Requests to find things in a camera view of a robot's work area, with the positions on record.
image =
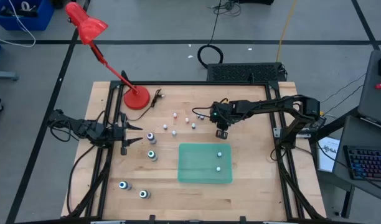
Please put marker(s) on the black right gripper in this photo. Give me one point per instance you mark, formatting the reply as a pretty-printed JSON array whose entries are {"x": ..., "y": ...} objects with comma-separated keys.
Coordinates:
[{"x": 224, "y": 115}]

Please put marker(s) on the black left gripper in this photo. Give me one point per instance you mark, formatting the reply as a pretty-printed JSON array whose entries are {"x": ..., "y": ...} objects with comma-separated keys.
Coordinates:
[{"x": 117, "y": 135}]

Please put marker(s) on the large purple food coloring bottle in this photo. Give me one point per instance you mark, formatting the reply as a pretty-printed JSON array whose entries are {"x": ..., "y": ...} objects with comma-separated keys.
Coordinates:
[{"x": 151, "y": 137}]

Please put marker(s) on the large green food coloring bottle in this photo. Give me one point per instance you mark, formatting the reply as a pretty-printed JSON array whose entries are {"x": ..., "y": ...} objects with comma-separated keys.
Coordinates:
[{"x": 152, "y": 155}]

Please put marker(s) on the small orange food coloring bottle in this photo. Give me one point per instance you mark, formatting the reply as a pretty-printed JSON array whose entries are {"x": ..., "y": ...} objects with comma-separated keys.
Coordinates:
[{"x": 187, "y": 120}]

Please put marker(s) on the large blue food coloring bottle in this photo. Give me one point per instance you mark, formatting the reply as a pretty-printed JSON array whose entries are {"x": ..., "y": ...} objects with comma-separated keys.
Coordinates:
[{"x": 125, "y": 185}]

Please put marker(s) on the large teal food coloring bottle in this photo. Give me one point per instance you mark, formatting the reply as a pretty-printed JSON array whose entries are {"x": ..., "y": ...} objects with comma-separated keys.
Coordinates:
[{"x": 144, "y": 194}]

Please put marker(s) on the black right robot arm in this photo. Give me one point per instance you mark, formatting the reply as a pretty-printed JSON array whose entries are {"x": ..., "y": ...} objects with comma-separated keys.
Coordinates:
[{"x": 271, "y": 107}]

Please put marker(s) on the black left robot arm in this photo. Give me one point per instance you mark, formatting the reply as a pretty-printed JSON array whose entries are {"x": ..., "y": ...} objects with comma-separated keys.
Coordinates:
[{"x": 84, "y": 129}]

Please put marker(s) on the red desk lamp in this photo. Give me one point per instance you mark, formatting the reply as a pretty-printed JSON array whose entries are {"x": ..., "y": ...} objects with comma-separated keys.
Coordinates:
[{"x": 136, "y": 99}]

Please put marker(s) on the black perforated computer case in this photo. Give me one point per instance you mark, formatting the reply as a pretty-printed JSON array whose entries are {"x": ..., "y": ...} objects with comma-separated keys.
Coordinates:
[{"x": 240, "y": 72}]

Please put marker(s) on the black table clamp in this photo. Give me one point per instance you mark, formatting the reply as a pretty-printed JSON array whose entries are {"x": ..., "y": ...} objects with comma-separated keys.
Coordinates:
[
  {"x": 242, "y": 219},
  {"x": 125, "y": 76},
  {"x": 152, "y": 218},
  {"x": 252, "y": 77}
]

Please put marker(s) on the teal translucent plastic bin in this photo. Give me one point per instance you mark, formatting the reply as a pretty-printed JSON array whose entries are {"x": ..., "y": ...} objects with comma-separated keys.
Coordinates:
[{"x": 196, "y": 165}]

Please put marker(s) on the white printed paper sheet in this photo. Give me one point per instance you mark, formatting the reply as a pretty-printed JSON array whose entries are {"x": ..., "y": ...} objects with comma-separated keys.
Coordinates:
[{"x": 327, "y": 155}]

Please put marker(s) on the black floor box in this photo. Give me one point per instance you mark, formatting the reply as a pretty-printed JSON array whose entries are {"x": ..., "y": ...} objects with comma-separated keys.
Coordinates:
[{"x": 256, "y": 2}]

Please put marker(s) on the grey keyboard desk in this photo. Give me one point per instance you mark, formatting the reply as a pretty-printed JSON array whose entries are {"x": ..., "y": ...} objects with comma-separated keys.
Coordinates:
[{"x": 344, "y": 133}]

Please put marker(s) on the grey metal floor bar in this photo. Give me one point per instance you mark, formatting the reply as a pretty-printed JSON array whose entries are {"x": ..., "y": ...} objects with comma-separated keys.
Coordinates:
[{"x": 3, "y": 75}]

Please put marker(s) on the large blue storage bin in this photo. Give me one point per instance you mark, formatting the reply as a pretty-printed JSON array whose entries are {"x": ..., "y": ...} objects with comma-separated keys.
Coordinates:
[{"x": 38, "y": 21}]

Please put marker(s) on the grey side desk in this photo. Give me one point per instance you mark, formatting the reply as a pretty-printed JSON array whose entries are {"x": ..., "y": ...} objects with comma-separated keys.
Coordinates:
[{"x": 372, "y": 102}]

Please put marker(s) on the backlit rainbow keyboard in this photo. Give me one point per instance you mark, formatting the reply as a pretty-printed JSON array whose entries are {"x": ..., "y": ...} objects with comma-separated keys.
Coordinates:
[{"x": 368, "y": 163}]

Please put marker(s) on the black aluminium table frame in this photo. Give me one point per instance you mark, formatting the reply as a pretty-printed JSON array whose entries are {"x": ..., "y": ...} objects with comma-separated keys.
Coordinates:
[{"x": 190, "y": 83}]

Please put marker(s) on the silver mounting bracket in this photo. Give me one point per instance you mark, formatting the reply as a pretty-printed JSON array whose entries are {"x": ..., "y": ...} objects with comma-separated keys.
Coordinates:
[{"x": 277, "y": 132}]

